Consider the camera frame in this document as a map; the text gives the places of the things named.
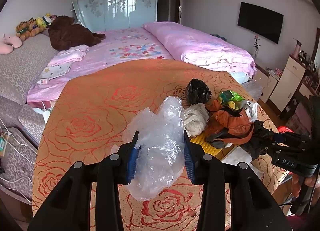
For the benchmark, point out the white tall cabinet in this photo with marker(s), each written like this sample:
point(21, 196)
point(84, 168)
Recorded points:
point(288, 83)

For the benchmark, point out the pink folded quilt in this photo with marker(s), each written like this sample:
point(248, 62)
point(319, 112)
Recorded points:
point(198, 48)

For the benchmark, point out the green yellow snack wrapper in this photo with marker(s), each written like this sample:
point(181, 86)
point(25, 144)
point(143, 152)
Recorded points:
point(230, 99)

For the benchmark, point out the white booklet on bed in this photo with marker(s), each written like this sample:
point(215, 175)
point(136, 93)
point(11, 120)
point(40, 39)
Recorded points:
point(55, 71)

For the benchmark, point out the white tissue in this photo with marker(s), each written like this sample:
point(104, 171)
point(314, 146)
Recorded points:
point(195, 119)

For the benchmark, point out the orange brown bag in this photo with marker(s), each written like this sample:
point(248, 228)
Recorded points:
point(227, 125)

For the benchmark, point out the pink rose in vase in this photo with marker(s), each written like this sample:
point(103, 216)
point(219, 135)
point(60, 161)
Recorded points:
point(256, 45)

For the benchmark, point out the grey patterned headboard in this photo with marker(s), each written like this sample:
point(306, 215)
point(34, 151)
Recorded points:
point(20, 71)

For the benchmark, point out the red plastic trash basket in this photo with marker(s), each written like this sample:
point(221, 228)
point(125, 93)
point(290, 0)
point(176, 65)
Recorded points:
point(284, 129)

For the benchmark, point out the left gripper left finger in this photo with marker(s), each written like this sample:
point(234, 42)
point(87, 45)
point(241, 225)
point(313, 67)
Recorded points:
point(128, 155)

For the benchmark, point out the black plastic bag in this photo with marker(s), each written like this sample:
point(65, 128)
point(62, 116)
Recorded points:
point(197, 92)

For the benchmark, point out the pink plush toy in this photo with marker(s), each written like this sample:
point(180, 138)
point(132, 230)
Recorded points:
point(9, 43)

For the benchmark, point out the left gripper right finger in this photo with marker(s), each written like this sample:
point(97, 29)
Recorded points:
point(193, 153)

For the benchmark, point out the brown teddy bear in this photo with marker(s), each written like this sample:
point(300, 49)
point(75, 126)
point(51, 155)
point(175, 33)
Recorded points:
point(64, 34)

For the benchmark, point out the pink small pillow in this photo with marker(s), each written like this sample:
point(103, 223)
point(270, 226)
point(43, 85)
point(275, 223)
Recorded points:
point(74, 54)

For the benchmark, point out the silver white bag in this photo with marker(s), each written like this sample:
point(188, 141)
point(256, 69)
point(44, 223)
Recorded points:
point(251, 109)

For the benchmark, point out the pink thermos bottle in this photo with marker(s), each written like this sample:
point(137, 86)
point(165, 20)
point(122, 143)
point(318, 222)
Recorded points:
point(297, 48)

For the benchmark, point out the pink floral bed sheet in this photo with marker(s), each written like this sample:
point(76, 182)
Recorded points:
point(118, 47)

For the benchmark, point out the dark wooden door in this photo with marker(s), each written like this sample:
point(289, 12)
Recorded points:
point(169, 10)

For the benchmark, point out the yellow foam net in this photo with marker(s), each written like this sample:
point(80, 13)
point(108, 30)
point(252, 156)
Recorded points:
point(208, 148)

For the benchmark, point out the person's right hand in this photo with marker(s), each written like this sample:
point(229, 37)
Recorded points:
point(310, 182)

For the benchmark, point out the glass sliding wardrobe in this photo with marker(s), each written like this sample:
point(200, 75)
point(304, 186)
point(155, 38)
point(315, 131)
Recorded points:
point(104, 15)

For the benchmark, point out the black wall television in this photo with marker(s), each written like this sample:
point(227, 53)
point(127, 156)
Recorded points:
point(262, 21)

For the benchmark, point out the brown yellow plush toys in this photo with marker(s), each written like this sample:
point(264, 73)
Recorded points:
point(32, 27)

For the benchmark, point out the clear plastic bag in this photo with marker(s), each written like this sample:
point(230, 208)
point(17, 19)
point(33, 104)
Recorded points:
point(160, 148)

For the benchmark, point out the dressing table with cosmetics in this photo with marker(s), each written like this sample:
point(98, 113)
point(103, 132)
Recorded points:
point(310, 83)

